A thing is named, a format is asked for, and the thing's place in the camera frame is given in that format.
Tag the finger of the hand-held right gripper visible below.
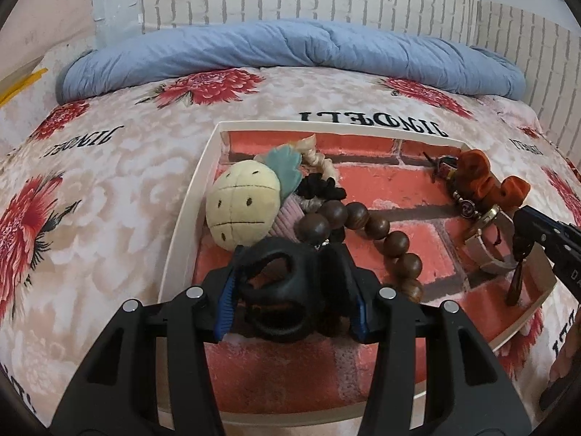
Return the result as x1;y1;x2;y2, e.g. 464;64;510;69
519;206;568;234
512;220;552;256

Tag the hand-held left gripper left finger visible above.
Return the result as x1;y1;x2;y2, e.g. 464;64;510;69
48;254;242;436

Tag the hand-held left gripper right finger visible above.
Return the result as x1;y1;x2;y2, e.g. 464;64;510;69
326;244;533;436

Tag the black cord beaded bracelet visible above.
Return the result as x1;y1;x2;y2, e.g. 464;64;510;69
422;152;490;221

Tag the black rubber ring holder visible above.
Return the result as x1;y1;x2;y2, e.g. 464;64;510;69
233;236;360;342

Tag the white tray with brick lining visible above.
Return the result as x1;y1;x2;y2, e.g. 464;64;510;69
157;120;562;428

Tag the black scrunchie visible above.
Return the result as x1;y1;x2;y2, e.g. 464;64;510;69
297;174;348;203

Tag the person's right hand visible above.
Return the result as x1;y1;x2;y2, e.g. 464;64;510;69
548;352;581;384

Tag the orange scrunchie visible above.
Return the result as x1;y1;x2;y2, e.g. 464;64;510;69
454;148;532;212

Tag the yellow plush toy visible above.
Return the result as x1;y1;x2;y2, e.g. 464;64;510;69
205;145;315;251

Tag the floral printed blanket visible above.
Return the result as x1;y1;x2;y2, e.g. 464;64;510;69
0;41;581;436

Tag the blue duvet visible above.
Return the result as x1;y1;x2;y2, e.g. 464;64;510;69
54;20;527;106

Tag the clear plastic bag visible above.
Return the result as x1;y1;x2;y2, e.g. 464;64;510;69
91;0;144;49

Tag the beige strap wristwatch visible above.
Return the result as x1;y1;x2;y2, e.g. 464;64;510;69
463;204;524;276

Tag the brown wooden bead bracelet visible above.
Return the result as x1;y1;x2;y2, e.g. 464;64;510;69
293;202;426;303

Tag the beige braided hair tie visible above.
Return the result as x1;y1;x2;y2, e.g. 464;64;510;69
290;133;342;188

